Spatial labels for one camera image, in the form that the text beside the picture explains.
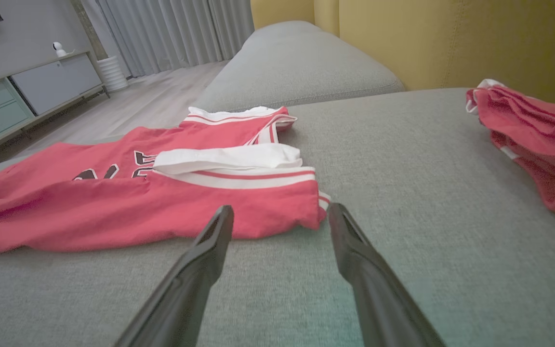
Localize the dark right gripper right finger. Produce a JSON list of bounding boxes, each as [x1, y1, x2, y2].
[[328, 202, 447, 347]]

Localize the grey tv cabinet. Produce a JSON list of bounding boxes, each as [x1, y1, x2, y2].
[[0, 51, 110, 160]]

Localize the plain red garment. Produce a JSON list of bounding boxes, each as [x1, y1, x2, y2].
[[465, 79, 555, 218]]

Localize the large grey sofa seat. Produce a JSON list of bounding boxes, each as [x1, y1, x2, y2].
[[0, 88, 555, 347]]

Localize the grey pleated curtain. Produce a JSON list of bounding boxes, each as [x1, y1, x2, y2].
[[81, 0, 255, 78]]

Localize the white ribbed cylinder appliance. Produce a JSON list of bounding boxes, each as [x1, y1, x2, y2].
[[97, 55, 129, 93]]

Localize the red white lettered jersey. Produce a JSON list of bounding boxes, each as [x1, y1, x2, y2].
[[0, 106, 332, 258]]

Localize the grey sofa ottoman section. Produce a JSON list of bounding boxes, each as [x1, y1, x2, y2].
[[193, 20, 406, 112]]

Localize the large yellow backrest cushion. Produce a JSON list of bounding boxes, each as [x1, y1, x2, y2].
[[339, 0, 555, 104]]

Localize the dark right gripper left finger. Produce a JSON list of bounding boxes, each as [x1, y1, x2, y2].
[[114, 205, 235, 347]]

